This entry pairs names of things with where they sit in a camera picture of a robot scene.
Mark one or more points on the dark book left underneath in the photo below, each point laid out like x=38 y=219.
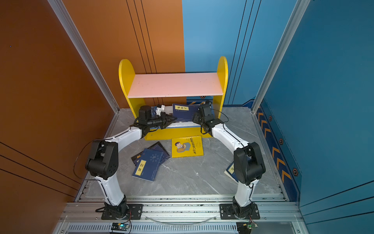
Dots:
x=157 y=147

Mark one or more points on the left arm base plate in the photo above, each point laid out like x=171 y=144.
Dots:
x=122 y=212

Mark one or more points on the left green circuit board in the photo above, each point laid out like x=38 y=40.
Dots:
x=120 y=228

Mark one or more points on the white book with brown bars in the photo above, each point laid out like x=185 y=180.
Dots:
x=168 y=110

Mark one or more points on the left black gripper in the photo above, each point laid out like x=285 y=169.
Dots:
x=164 y=120

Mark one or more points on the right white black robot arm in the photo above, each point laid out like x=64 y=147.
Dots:
x=249 y=165

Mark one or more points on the yellow shelf with pink and blue boards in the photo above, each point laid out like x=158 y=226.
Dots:
x=137 y=88

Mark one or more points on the right green circuit board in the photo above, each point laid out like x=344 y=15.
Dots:
x=246 y=227

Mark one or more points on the dark blue book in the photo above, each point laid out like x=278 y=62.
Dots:
x=184 y=113
x=148 y=165
x=230 y=172

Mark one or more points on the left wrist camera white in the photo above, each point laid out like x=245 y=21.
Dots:
x=159 y=109

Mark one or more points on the aluminium rail frame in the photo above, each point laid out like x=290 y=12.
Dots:
x=189 y=214

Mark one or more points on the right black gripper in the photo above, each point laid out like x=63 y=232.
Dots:
x=196 y=116

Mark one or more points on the green circuit board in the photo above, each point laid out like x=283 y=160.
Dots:
x=120 y=228
x=246 y=227

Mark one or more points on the yellow book with cartoon man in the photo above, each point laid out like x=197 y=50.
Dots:
x=191 y=146

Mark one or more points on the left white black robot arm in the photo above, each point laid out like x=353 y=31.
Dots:
x=103 y=162

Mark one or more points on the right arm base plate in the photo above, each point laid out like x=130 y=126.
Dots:
x=234 y=211

